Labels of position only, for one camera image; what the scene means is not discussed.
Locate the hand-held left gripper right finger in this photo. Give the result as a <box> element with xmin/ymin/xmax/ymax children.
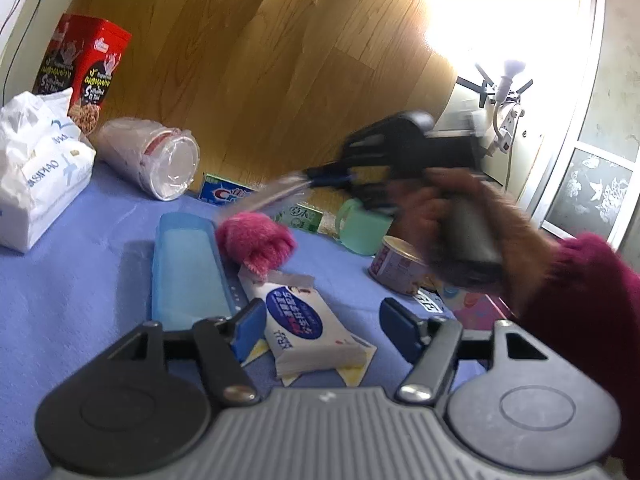
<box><xmin>379</xmin><ymin>297</ymin><xmax>548</xmax><ymax>403</ymax></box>

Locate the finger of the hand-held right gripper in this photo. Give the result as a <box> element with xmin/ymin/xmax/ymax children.
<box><xmin>304</xmin><ymin>159</ymin><xmax>358</xmax><ymax>177</ymax></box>
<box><xmin>312</xmin><ymin>174</ymin><xmax>368</xmax><ymax>195</ymax></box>

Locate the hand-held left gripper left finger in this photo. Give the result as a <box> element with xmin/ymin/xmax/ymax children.
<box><xmin>107</xmin><ymin>298</ymin><xmax>268</xmax><ymax>408</ymax></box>

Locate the white wet wipes packet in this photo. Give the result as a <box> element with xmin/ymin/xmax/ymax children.
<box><xmin>239</xmin><ymin>266</ymin><xmax>366</xmax><ymax>378</ymax></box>

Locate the pink biscuit tin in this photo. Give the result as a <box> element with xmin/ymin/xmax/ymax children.
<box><xmin>415</xmin><ymin>285</ymin><xmax>516</xmax><ymax>333</ymax></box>

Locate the pink knitted pouch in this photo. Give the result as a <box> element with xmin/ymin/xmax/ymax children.
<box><xmin>215</xmin><ymin>212</ymin><xmax>297</xmax><ymax>278</ymax></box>

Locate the blue plastic case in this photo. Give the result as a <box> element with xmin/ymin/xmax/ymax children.
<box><xmin>151</xmin><ymin>211</ymin><xmax>236</xmax><ymax>332</ymax></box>

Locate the person's right forearm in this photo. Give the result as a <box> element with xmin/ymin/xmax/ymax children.
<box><xmin>517</xmin><ymin>232</ymin><xmax>640</xmax><ymax>480</ymax></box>

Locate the person's right hand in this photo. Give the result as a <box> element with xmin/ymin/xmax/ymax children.
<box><xmin>387</xmin><ymin>167</ymin><xmax>566</xmax><ymax>321</ymax></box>

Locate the green white small box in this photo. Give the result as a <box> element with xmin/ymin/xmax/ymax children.
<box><xmin>275</xmin><ymin>203</ymin><xmax>323</xmax><ymax>234</ymax></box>

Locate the green plastic mug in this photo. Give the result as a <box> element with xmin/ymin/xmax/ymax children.
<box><xmin>335</xmin><ymin>198</ymin><xmax>396</xmax><ymax>257</ymax></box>

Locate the yellow white paper card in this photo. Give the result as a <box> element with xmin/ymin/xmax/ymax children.
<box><xmin>245</xmin><ymin>332</ymin><xmax>378</xmax><ymax>388</ymax></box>

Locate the patterned white can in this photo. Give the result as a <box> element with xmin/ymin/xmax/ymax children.
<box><xmin>368</xmin><ymin>235</ymin><xmax>431</xmax><ymax>297</ymax></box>

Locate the black tape cross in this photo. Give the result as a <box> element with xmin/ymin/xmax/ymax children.
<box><xmin>457</xmin><ymin>62</ymin><xmax>533</xmax><ymax>108</ymax></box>

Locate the white power strip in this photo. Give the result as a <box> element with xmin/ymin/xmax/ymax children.
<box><xmin>492</xmin><ymin>102</ymin><xmax>525</xmax><ymax>153</ymax></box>

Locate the white gooseneck lamp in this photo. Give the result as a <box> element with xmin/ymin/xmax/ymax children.
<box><xmin>495</xmin><ymin>60</ymin><xmax>527</xmax><ymax>103</ymax></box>

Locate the blue toothpaste box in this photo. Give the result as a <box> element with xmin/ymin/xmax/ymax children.
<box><xmin>199</xmin><ymin>172</ymin><xmax>261</xmax><ymax>208</ymax></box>

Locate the frosted glass door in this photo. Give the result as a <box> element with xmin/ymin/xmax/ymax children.
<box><xmin>542</xmin><ymin>0</ymin><xmax>640</xmax><ymax>261</ymax></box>

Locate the blue cloth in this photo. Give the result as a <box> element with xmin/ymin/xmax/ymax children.
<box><xmin>0</xmin><ymin>160</ymin><xmax>501</xmax><ymax>480</ymax></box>

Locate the wrapped plastic cup stack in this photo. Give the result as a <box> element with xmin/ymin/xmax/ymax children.
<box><xmin>92</xmin><ymin>117</ymin><xmax>201</xmax><ymax>202</ymax></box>

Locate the red snack box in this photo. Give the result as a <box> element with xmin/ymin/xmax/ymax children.
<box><xmin>32</xmin><ymin>14</ymin><xmax>132</xmax><ymax>136</ymax></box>

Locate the white plastic bag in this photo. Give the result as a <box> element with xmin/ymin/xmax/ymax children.
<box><xmin>0</xmin><ymin>87</ymin><xmax>97</xmax><ymax>252</ymax></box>

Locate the wood grain wall sheet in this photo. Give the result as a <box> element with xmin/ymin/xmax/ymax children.
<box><xmin>65</xmin><ymin>0</ymin><xmax>458</xmax><ymax>203</ymax></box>

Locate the black cable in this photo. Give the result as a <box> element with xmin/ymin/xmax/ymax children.
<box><xmin>0</xmin><ymin>0</ymin><xmax>51</xmax><ymax>81</ymax></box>

